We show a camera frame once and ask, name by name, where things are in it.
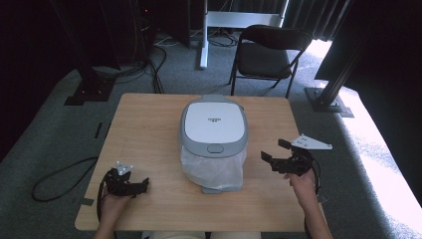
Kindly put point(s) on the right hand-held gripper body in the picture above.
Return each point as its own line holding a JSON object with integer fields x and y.
{"x": 298, "y": 162}

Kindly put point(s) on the grey tape piece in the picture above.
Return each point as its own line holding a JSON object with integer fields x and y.
{"x": 322, "y": 198}
{"x": 87, "y": 201}

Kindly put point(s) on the person's right hand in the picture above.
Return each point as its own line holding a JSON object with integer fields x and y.
{"x": 303, "y": 189}

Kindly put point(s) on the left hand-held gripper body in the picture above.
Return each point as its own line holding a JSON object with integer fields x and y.
{"x": 119, "y": 184}

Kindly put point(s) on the white metal desk frame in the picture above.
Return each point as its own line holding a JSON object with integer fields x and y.
{"x": 212, "y": 20}

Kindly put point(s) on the grey white lidded trash bin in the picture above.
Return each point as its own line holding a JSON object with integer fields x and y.
{"x": 214, "y": 122}

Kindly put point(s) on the clear plastic bin liner bag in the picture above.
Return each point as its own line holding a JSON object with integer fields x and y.
{"x": 212, "y": 171}

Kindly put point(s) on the black folding chair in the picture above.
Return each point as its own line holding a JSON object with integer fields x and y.
{"x": 262, "y": 58}

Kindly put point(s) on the black tape strip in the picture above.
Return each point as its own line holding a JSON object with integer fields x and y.
{"x": 108, "y": 129}
{"x": 98, "y": 130}

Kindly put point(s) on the person's left hand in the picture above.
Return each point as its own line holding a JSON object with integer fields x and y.
{"x": 114, "y": 205}

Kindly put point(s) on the black metal stand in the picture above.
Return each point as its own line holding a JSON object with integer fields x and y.
{"x": 326, "y": 98}
{"x": 89, "y": 86}

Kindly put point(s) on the dark curtain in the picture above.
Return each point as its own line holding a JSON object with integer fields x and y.
{"x": 308, "y": 16}

